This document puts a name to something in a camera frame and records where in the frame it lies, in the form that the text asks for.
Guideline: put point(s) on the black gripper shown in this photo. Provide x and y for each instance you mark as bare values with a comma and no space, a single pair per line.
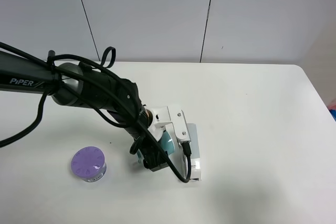
152,158

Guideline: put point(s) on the teal pencil sharpener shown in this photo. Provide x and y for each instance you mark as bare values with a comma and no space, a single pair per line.
166,143

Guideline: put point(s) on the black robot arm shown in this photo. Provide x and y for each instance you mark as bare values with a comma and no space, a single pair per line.
79,82

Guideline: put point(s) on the grey white stapler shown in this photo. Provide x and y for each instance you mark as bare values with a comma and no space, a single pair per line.
195,156

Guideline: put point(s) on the purple lidded jar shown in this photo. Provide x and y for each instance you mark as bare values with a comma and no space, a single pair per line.
89,164

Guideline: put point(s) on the blue object at edge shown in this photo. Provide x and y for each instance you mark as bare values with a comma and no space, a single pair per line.
332,108

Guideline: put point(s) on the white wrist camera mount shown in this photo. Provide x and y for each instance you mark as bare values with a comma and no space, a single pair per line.
165,115

